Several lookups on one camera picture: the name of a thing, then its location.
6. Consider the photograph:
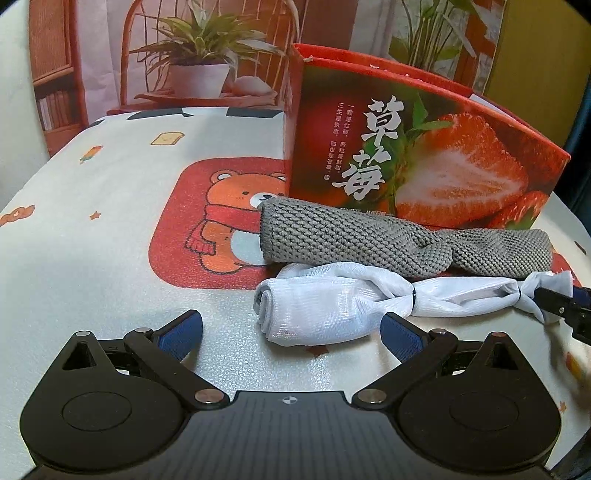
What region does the printed room-scene wall backdrop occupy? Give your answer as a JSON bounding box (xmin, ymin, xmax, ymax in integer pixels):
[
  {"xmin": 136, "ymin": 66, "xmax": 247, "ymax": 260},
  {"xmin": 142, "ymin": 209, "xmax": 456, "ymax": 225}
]
[{"xmin": 28, "ymin": 0, "xmax": 509, "ymax": 160}]

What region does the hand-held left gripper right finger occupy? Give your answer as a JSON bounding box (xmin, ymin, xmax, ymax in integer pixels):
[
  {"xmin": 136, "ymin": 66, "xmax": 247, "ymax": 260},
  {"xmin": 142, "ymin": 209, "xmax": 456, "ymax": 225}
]
[{"xmin": 353, "ymin": 312, "xmax": 525, "ymax": 411}]

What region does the bear-print table mat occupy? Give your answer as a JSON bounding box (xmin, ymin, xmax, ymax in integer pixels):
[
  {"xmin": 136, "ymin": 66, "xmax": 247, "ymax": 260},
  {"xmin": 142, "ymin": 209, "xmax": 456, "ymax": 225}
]
[{"xmin": 0, "ymin": 106, "xmax": 591, "ymax": 476}]

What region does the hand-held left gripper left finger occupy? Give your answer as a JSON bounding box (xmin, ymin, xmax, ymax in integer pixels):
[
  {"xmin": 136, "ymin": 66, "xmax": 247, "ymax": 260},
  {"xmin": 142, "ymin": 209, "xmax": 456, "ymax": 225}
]
[{"xmin": 58, "ymin": 310, "xmax": 230, "ymax": 411}]

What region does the grey knit cloth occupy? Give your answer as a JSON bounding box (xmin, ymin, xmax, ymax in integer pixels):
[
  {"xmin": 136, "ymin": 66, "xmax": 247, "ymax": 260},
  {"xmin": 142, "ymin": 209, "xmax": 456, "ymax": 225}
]
[{"xmin": 257, "ymin": 196, "xmax": 554, "ymax": 280}]

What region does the yellow wooden board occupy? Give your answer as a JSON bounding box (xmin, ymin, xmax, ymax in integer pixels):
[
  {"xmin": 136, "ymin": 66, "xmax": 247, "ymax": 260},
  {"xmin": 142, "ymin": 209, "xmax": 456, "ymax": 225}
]
[{"xmin": 480, "ymin": 0, "xmax": 579, "ymax": 139}]

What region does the white sheer cloth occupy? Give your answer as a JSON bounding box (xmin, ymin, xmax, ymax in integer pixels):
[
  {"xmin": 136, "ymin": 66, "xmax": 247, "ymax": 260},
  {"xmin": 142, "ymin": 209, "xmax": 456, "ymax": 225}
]
[{"xmin": 254, "ymin": 261, "xmax": 574, "ymax": 348}]

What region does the red strawberry-print cardboard box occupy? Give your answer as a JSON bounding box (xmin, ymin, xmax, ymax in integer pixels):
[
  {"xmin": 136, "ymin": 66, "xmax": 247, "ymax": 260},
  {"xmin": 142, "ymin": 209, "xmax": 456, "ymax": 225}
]
[{"xmin": 283, "ymin": 43, "xmax": 572, "ymax": 232}]

